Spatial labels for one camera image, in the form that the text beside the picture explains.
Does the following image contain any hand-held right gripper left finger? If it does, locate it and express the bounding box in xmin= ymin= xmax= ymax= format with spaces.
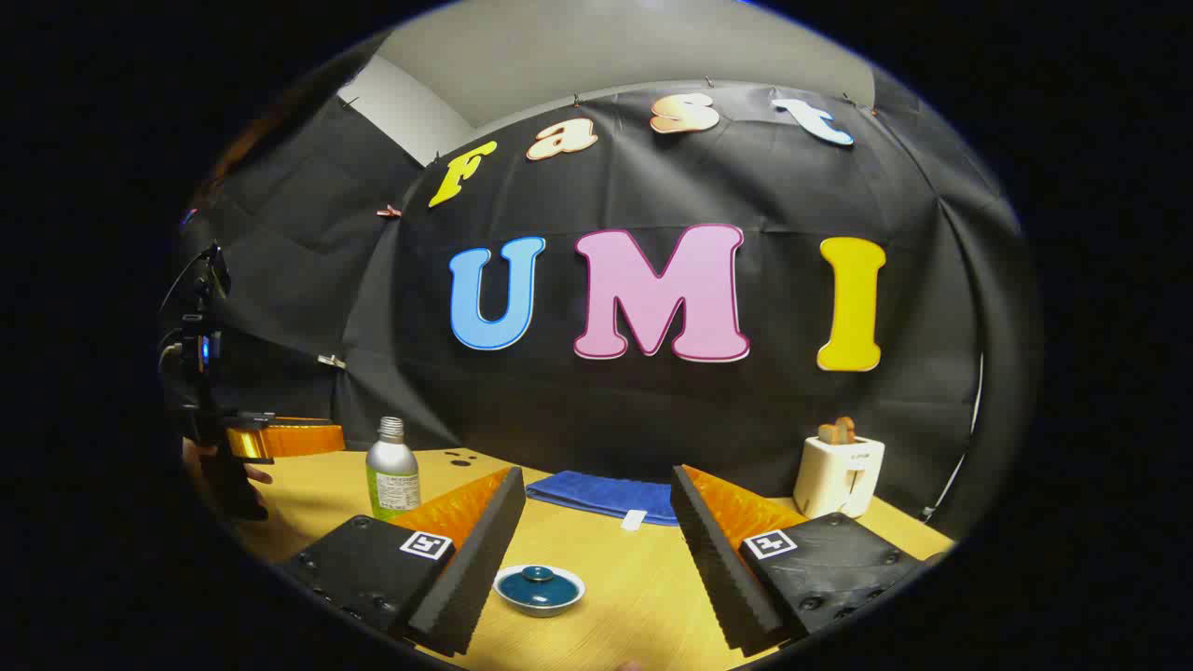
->
xmin=280 ymin=466 xmax=528 ymax=658

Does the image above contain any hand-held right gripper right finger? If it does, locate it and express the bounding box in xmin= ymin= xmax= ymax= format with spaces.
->
xmin=671 ymin=464 xmax=947 ymax=658

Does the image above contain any white teacup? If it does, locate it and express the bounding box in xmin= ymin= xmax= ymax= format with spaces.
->
xmin=493 ymin=565 xmax=586 ymax=618

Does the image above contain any silver water bottle green label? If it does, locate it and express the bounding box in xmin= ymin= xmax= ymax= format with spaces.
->
xmin=365 ymin=417 xmax=421 ymax=521

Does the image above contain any blue folded towel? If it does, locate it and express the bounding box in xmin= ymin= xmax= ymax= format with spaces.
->
xmin=525 ymin=470 xmax=679 ymax=532

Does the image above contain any white toaster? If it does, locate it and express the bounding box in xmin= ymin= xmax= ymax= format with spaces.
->
xmin=793 ymin=435 xmax=886 ymax=520

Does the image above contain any black backdrop cloth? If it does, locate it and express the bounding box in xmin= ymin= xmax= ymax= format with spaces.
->
xmin=177 ymin=79 xmax=1040 ymax=551

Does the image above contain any white cable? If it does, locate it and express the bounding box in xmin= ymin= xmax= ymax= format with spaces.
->
xmin=921 ymin=352 xmax=986 ymax=520

